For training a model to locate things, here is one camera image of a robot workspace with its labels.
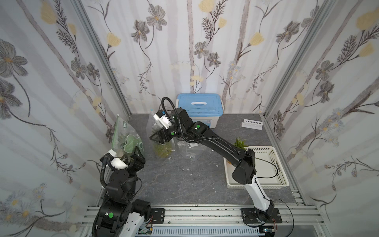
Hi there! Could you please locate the white perforated plastic tray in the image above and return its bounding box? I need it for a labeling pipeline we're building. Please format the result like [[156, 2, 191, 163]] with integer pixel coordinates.
[[223, 146, 290, 190]]

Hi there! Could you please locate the white-zip bag with pineapple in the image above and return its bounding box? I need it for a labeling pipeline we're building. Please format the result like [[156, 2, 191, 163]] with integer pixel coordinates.
[[146, 109, 175, 159]]

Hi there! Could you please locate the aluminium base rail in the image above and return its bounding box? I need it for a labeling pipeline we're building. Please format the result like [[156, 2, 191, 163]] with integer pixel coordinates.
[[77, 203, 329, 237]]

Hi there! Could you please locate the white test tube rack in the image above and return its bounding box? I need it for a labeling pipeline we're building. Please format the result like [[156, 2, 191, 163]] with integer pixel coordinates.
[[241, 119, 263, 130]]

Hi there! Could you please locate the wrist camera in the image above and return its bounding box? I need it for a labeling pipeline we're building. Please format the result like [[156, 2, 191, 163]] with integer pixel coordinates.
[[102, 150, 129, 170], [154, 110, 172, 129]]

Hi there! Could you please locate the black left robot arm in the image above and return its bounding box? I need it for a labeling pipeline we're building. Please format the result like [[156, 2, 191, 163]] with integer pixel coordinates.
[[91, 146, 151, 237]]

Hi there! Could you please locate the blue-lidded white storage box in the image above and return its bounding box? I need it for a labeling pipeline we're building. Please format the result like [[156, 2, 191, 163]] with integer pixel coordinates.
[[176, 93, 224, 128]]

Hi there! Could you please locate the yellow toy pineapple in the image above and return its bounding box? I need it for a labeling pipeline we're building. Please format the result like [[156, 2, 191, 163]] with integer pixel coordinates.
[[225, 138, 246, 167]]

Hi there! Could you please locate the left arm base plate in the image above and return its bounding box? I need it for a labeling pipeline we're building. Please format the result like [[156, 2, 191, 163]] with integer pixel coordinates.
[[145, 208, 165, 225]]

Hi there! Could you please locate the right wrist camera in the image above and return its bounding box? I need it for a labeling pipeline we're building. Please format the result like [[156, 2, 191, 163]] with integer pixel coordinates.
[[154, 110, 172, 129]]

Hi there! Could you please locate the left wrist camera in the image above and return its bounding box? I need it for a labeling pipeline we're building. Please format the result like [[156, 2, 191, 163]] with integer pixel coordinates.
[[102, 150, 129, 170]]

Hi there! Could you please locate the blue-zip clear plastic bag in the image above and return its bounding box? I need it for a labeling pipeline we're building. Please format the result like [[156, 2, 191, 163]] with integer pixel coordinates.
[[176, 140, 214, 161]]

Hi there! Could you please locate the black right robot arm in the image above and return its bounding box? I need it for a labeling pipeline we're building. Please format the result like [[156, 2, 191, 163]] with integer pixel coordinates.
[[150, 108, 274, 221]]

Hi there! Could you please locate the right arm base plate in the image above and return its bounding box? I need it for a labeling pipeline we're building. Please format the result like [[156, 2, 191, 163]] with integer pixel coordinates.
[[240, 208, 283, 226]]

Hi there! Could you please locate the green-zip bag with pineapple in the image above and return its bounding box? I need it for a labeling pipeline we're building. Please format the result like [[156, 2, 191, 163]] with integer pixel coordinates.
[[112, 115, 145, 158]]

